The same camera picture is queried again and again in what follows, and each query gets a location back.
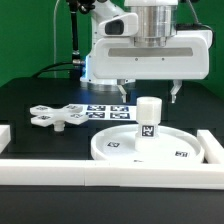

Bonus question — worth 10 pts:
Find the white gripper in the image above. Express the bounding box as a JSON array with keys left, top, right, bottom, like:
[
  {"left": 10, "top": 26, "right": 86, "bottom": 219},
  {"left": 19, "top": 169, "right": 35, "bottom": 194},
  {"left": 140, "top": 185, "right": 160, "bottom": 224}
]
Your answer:
[{"left": 89, "top": 30, "right": 213, "bottom": 102}]

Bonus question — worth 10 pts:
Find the white round table top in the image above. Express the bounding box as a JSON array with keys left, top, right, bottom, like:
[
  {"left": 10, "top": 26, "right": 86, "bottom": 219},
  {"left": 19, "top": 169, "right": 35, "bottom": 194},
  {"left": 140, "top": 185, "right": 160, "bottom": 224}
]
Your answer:
[{"left": 91, "top": 124, "right": 204, "bottom": 164}]

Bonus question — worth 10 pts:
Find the white cross-shaped table base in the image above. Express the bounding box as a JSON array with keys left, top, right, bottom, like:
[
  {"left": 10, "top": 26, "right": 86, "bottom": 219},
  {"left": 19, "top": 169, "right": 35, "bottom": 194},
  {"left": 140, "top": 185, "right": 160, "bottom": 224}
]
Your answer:
[{"left": 30, "top": 104, "right": 89, "bottom": 132}]

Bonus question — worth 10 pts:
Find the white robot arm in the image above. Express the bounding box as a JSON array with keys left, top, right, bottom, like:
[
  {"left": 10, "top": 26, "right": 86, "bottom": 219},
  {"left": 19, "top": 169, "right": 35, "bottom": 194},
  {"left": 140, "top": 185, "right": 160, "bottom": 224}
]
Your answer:
[{"left": 80, "top": 0, "right": 214, "bottom": 96}]

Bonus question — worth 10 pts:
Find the white marker sheet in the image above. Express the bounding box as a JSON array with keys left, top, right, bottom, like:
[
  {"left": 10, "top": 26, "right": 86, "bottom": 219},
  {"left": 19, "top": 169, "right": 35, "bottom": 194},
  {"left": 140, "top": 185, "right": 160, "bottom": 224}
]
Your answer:
[{"left": 82, "top": 104, "right": 136, "bottom": 121}]

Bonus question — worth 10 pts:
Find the white right fence bar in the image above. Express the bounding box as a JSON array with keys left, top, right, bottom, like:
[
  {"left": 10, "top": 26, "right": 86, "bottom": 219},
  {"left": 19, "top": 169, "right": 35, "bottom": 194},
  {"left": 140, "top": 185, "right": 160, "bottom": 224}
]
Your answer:
[{"left": 197, "top": 130, "right": 224, "bottom": 164}]

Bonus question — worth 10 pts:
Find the white fence bar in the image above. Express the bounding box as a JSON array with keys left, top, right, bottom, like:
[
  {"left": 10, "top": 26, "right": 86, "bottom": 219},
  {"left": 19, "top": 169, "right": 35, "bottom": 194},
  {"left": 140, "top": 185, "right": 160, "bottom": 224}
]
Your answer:
[
  {"left": 0, "top": 159, "right": 224, "bottom": 190},
  {"left": 197, "top": 130, "right": 224, "bottom": 164},
  {"left": 0, "top": 125, "right": 11, "bottom": 154}
]

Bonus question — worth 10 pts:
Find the white front fence bar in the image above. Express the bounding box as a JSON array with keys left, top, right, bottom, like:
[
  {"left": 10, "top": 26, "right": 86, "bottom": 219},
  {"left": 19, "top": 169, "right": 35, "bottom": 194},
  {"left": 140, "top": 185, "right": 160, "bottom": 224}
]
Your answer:
[{"left": 0, "top": 159, "right": 224, "bottom": 190}]

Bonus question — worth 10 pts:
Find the white left fence bar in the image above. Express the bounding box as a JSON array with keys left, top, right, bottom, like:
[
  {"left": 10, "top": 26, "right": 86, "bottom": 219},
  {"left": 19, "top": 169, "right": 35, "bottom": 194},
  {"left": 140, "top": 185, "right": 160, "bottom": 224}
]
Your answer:
[{"left": 0, "top": 125, "right": 11, "bottom": 154}]

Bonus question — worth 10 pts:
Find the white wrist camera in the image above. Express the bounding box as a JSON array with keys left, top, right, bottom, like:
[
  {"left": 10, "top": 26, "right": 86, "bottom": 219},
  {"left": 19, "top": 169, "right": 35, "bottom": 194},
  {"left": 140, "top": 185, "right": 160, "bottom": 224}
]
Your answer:
[{"left": 98, "top": 13, "right": 138, "bottom": 37}]

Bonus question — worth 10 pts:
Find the black cable bundle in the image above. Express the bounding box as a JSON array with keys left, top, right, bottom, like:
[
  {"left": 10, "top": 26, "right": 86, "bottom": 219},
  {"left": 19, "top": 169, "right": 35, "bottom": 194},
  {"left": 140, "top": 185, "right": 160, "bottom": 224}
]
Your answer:
[{"left": 31, "top": 60, "right": 85, "bottom": 79}]

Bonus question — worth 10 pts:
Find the black vertical hose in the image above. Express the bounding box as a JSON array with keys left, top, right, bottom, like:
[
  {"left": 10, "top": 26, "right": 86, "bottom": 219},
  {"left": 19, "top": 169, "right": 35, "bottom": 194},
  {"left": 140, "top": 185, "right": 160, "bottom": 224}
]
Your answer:
[{"left": 66, "top": 0, "right": 96, "bottom": 60}]

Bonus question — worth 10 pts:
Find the white thin cable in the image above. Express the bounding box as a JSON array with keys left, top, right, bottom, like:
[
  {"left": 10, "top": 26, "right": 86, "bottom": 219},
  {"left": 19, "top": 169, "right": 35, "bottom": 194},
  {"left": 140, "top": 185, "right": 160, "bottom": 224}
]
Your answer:
[{"left": 53, "top": 0, "right": 62, "bottom": 79}]

